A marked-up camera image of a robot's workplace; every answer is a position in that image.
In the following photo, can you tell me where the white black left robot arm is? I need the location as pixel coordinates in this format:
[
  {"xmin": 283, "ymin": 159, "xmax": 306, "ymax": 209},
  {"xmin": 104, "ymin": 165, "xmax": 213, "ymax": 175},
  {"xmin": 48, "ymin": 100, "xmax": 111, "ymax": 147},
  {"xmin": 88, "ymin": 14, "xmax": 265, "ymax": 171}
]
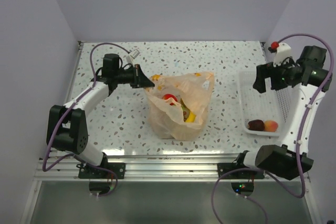
[{"xmin": 43, "ymin": 54, "xmax": 155, "ymax": 178}]

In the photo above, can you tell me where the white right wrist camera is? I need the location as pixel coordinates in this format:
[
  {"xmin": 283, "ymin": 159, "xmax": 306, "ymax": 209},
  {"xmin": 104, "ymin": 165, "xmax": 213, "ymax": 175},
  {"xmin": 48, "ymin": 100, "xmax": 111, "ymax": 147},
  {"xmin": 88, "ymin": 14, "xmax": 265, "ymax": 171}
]
[{"xmin": 268, "ymin": 41, "xmax": 291, "ymax": 67}]

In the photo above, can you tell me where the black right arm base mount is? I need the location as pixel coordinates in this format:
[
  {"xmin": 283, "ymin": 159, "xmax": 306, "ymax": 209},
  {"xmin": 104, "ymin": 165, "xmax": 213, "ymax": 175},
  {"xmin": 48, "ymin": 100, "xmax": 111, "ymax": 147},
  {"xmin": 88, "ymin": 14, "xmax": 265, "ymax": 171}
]
[{"xmin": 217, "ymin": 153, "xmax": 265, "ymax": 179}]

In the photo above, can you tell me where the banana print plastic bag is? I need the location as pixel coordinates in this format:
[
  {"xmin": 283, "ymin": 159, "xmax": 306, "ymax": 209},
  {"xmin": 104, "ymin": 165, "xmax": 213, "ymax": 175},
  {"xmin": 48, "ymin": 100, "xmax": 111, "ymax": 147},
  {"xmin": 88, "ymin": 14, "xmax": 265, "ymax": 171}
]
[{"xmin": 144, "ymin": 72, "xmax": 215, "ymax": 141}]

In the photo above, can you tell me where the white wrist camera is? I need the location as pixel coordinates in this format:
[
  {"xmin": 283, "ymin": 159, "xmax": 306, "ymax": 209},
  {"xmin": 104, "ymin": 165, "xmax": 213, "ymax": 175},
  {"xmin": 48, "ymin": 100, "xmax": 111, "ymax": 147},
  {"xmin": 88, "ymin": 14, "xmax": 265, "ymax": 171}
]
[
  {"xmin": 125, "ymin": 49, "xmax": 140, "ymax": 64},
  {"xmin": 268, "ymin": 41, "xmax": 291, "ymax": 67}
]

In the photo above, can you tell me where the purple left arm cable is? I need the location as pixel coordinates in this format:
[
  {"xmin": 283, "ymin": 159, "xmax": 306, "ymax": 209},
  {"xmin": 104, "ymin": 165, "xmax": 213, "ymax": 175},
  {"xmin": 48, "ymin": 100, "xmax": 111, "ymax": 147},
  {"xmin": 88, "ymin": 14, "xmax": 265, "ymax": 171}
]
[{"xmin": 41, "ymin": 42, "xmax": 132, "ymax": 197}]

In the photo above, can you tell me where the orange fake peach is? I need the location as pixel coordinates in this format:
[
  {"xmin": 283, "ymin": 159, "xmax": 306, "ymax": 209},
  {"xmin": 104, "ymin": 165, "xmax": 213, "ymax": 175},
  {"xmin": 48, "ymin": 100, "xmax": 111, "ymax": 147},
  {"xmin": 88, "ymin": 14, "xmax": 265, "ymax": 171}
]
[{"xmin": 264, "ymin": 120, "xmax": 278, "ymax": 132}]

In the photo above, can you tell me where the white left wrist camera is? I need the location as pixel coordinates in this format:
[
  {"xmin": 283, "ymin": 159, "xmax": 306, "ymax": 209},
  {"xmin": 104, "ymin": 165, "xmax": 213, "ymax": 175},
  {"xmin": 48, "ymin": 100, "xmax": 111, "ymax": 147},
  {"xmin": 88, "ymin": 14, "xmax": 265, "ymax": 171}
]
[{"xmin": 125, "ymin": 49, "xmax": 140, "ymax": 64}]

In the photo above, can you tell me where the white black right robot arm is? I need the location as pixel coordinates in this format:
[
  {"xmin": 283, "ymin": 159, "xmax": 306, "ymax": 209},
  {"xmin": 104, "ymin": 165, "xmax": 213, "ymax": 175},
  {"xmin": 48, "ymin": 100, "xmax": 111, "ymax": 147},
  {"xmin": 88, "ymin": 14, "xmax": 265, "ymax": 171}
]
[{"xmin": 234, "ymin": 42, "xmax": 332, "ymax": 180}]

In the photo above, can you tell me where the white perforated plastic basket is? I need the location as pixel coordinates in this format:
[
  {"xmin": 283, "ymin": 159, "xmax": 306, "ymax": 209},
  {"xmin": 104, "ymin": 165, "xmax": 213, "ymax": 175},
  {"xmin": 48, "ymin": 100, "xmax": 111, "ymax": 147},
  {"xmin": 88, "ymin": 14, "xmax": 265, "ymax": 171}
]
[{"xmin": 237, "ymin": 70, "xmax": 291, "ymax": 137}]

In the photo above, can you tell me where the dark red fake passionfruit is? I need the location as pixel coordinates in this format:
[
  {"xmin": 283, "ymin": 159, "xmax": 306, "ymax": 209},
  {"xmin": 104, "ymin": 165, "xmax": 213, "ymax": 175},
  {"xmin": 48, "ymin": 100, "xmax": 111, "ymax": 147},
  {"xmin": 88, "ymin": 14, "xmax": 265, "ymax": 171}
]
[{"xmin": 247, "ymin": 120, "xmax": 265, "ymax": 131}]

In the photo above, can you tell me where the aluminium table frame rail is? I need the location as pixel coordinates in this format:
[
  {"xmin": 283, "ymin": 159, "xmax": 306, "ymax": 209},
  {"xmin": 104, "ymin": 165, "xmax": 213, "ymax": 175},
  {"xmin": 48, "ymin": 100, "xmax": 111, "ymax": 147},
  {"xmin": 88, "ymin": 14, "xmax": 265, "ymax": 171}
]
[{"xmin": 23, "ymin": 41, "xmax": 318, "ymax": 223}]

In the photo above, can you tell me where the red fake apple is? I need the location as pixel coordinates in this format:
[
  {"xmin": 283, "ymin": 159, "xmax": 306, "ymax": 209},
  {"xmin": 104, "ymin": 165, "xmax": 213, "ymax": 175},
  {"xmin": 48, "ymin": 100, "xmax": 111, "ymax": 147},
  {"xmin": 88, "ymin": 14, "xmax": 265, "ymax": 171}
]
[{"xmin": 162, "ymin": 93, "xmax": 178, "ymax": 105}]

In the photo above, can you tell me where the yellow fake banana bunch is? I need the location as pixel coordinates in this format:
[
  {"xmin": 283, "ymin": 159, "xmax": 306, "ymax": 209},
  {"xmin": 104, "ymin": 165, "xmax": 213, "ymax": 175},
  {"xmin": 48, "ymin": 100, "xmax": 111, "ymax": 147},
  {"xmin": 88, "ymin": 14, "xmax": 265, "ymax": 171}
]
[{"xmin": 180, "ymin": 99, "xmax": 196, "ymax": 123}]

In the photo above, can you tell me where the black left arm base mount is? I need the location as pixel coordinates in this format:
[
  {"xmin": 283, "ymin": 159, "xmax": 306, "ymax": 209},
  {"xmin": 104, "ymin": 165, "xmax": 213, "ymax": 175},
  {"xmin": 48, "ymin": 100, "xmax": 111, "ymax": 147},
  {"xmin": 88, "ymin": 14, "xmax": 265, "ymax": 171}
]
[{"xmin": 75, "ymin": 156, "xmax": 126, "ymax": 179}]

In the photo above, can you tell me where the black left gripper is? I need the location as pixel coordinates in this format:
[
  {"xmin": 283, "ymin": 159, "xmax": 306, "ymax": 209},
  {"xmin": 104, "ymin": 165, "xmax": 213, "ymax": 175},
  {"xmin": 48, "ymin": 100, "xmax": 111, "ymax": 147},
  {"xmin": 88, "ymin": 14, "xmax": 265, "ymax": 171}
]
[{"xmin": 114, "ymin": 63, "xmax": 154, "ymax": 89}]

